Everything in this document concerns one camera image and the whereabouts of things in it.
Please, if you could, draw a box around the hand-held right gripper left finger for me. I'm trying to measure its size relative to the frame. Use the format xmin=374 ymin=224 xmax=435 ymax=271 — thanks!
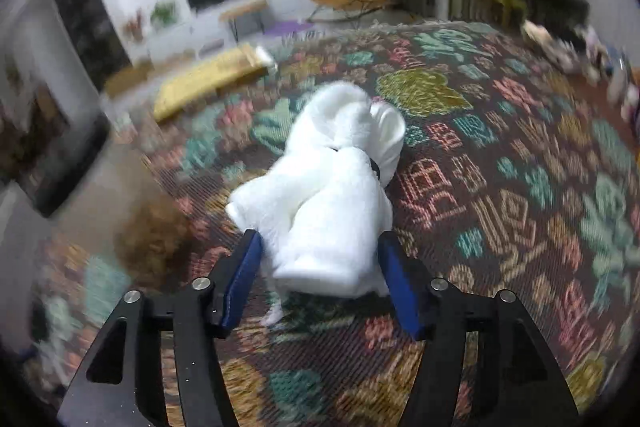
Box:
xmin=56 ymin=229 xmax=264 ymax=427

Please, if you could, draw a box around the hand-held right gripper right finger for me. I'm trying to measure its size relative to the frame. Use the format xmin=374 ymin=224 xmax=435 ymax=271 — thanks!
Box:
xmin=377 ymin=229 xmax=581 ymax=427

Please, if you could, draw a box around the white plush toy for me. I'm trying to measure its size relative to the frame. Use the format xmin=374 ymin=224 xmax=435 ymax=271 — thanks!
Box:
xmin=225 ymin=82 xmax=407 ymax=328

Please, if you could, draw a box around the white storage box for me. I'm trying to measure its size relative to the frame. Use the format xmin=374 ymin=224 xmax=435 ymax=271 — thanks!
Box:
xmin=152 ymin=44 xmax=278 ymax=125

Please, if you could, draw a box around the brown fuzzy object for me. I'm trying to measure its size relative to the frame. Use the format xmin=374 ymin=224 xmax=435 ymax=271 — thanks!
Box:
xmin=114 ymin=197 xmax=193 ymax=290

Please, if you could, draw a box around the colourful patterned blanket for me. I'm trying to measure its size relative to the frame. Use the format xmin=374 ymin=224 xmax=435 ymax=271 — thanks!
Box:
xmin=30 ymin=22 xmax=640 ymax=427

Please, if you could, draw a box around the cardboard box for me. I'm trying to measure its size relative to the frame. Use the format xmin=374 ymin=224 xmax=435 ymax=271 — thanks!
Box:
xmin=105 ymin=62 xmax=156 ymax=95

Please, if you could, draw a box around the white television console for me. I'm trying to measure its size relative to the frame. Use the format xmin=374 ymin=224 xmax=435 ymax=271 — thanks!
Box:
xmin=140 ymin=0 xmax=321 ymax=58

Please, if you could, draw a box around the purple floor mat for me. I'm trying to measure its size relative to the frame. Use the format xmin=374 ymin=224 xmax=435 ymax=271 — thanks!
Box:
xmin=260 ymin=21 xmax=311 ymax=35

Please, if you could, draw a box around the red flower plant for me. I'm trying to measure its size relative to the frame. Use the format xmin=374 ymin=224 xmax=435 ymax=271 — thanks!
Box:
xmin=125 ymin=9 xmax=146 ymax=42

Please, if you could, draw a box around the bushy green potted plant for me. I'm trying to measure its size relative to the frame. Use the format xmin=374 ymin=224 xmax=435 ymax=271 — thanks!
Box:
xmin=149 ymin=0 xmax=180 ymax=30

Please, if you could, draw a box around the small white figure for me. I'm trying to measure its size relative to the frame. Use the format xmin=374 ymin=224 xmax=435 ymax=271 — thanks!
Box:
xmin=520 ymin=19 xmax=556 ymax=48

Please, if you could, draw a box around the row of small bottles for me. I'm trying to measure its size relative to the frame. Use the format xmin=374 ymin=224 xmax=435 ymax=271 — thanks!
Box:
xmin=565 ymin=24 xmax=640 ymax=128

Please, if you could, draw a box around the black display cabinet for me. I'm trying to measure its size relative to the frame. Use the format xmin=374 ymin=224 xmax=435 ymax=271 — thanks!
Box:
xmin=47 ymin=0 xmax=132 ymax=90

